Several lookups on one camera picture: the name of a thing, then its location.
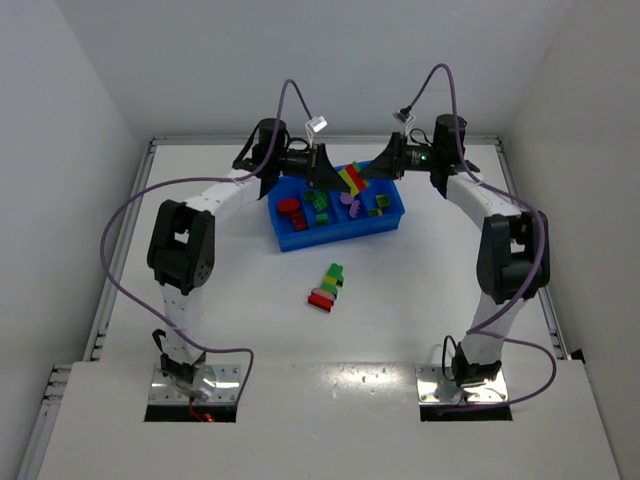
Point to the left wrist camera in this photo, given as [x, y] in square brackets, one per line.
[313, 126]

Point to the green lego plate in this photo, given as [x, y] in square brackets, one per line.
[322, 220]

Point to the red green striped lego stack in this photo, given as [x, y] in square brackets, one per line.
[351, 174]

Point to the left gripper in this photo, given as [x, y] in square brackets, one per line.
[317, 166]

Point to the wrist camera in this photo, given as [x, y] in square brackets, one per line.
[313, 126]
[405, 117]

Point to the round red lego brick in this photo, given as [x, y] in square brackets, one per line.
[288, 207]

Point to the blue divided plastic bin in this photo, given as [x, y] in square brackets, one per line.
[341, 227]

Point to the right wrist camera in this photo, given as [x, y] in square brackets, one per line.
[405, 117]

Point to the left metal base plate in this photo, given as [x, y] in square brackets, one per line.
[213, 385]

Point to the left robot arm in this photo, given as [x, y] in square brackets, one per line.
[182, 247]

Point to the metal base plate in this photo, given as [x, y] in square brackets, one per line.
[213, 385]
[435, 390]

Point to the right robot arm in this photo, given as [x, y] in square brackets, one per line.
[513, 256]

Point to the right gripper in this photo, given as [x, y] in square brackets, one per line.
[395, 157]

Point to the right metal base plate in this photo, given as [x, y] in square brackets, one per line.
[435, 390]

